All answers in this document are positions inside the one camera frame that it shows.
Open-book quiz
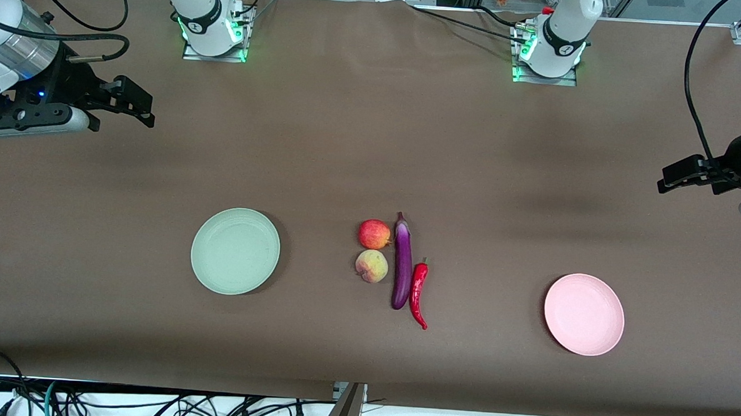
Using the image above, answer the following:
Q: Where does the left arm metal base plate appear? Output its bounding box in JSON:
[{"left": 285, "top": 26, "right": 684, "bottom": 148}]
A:
[{"left": 509, "top": 21, "right": 581, "bottom": 87}]

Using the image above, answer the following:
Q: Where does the pink plate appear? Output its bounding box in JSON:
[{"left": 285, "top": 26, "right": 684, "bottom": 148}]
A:
[{"left": 542, "top": 272, "right": 627, "bottom": 359}]

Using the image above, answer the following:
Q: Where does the yellow pink peach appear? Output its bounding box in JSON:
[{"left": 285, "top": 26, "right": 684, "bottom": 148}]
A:
[{"left": 354, "top": 249, "right": 390, "bottom": 284}]

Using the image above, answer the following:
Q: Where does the black cable across table edge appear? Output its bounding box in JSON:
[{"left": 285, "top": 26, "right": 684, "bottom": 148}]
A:
[{"left": 409, "top": 4, "right": 536, "bottom": 44}]

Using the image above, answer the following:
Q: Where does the light green plate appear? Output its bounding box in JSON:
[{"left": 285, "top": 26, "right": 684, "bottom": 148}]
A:
[{"left": 189, "top": 206, "right": 282, "bottom": 298}]

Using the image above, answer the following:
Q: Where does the red chili pepper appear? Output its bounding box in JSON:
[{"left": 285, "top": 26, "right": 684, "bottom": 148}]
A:
[{"left": 408, "top": 257, "right": 432, "bottom": 330}]

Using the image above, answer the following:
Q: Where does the purple eggplant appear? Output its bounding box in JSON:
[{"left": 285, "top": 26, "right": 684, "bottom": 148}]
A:
[{"left": 390, "top": 212, "right": 416, "bottom": 311}]

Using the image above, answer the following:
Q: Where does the red apple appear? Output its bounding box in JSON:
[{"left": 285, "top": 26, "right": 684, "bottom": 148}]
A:
[{"left": 357, "top": 218, "right": 392, "bottom": 250}]

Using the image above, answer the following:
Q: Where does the metal post below table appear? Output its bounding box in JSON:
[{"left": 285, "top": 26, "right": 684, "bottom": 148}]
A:
[{"left": 321, "top": 381, "right": 369, "bottom": 416}]

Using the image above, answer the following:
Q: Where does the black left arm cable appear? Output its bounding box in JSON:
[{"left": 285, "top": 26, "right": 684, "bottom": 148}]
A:
[{"left": 680, "top": 0, "right": 740, "bottom": 181}]

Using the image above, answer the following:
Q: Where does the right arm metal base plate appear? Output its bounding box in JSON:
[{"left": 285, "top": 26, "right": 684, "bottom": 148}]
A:
[{"left": 182, "top": 3, "right": 256, "bottom": 64}]

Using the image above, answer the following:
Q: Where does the brown table cover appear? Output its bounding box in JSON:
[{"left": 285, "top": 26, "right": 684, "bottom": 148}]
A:
[{"left": 0, "top": 0, "right": 741, "bottom": 416}]

